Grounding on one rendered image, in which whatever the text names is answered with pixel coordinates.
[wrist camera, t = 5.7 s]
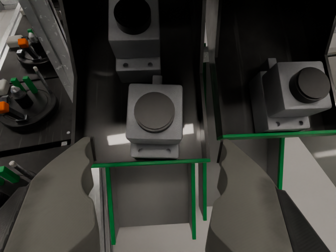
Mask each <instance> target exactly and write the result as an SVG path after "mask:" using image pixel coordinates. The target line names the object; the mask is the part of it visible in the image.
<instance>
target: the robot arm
mask: <svg viewBox="0 0 336 252"><path fill-rule="evenodd" d="M94 161H97V160H96V149H95V140H94V136H92V137H91V136H86V137H83V138H82V139H80V140H79V141H77V142H76V143H75V144H73V145H72V146H71V147H69V148H68V149H67V150H65V151H64V152H63V153H61V154H60V155H59V156H57V157H56V158H55V159H53V160H52V161H51V162H50V163H49V164H47V165H46V166H45V167H44V168H43V169H42V170H41V171H40V172H39V173H38V174H37V175H36V176H35V177H34V178H33V179H32V180H31V182H30V183H29V184H28V185H27V186H23V187H19V188H18V189H17V190H16V191H15V192H14V193H13V194H12V196H11V197H10V198H9V199H8V200H7V201H6V202H5V203H4V204H3V206H2V207H1V208H0V252H100V250H101V247H100V234H99V226H98V221H97V215H96V210H95V205H94V201H93V200H92V199H91V198H90V197H89V193H90V192H91V190H92V188H93V187H94V182H93V176H92V171H91V166H92V165H93V163H94ZM216 163H219V166H220V173H219V178H218V183H217V189H218V191H219V193H220V195H221V196H220V197H219V198H218V199H216V200H215V201H214V203H213V207H212V212H211V217H210V222H209V227H208V233H207V239H206V245H205V252H330V250H329V249H328V247H327V246H326V245H325V243H324V242H323V241H322V239H321V238H320V237H319V235H318V234H317V233H316V231H315V230H314V229H313V227H312V226H311V225H310V223H309V222H308V221H307V219H306V218H305V216H304V215H303V214H302V212H301V211H300V210H299V208H298V207H297V206H296V204H295V203H294V202H293V200H292V199H291V198H290V196H289V195H288V194H287V192H286V191H285V190H281V189H278V188H277V186H276V185H275V183H274V182H273V181H272V179H271V178H270V177H269V176H268V174H267V173H266V172H265V171H264V170H263V169H262V168H261V167H260V166H259V165H258V164H257V163H256V162H255V161H253V160H252V159H251V158H250V157H249V156H248V155H246V154H245V153H244V152H243V151H242V150H241V149H240V148H238V147H237V146H236V145H235V144H234V143H233V142H231V141H230V140H229V139H221V140H220V146H219V151H218V157H217V162H216Z"/></svg>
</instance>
